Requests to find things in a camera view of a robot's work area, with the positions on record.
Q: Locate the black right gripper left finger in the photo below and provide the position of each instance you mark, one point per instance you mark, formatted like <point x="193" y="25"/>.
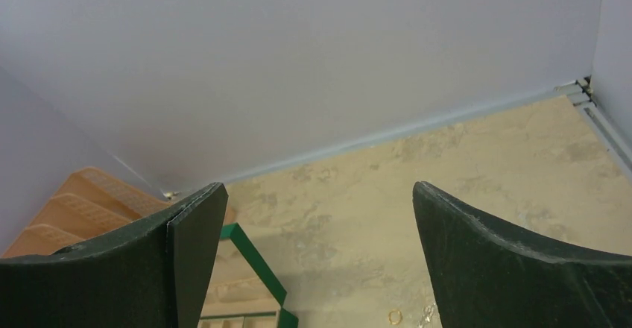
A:
<point x="153" y="272"/>

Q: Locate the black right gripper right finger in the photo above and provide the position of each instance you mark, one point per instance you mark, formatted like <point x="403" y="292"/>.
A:
<point x="488" y="272"/>

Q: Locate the green jewelry box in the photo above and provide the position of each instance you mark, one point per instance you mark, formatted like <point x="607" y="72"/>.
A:
<point x="243" y="291"/>

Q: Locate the orange mesh file organizer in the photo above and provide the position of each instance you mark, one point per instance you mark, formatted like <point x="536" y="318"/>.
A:
<point x="89" y="203"/>

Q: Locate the aluminium frame rail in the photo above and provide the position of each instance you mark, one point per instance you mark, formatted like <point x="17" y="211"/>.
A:
<point x="581" y="94"/>

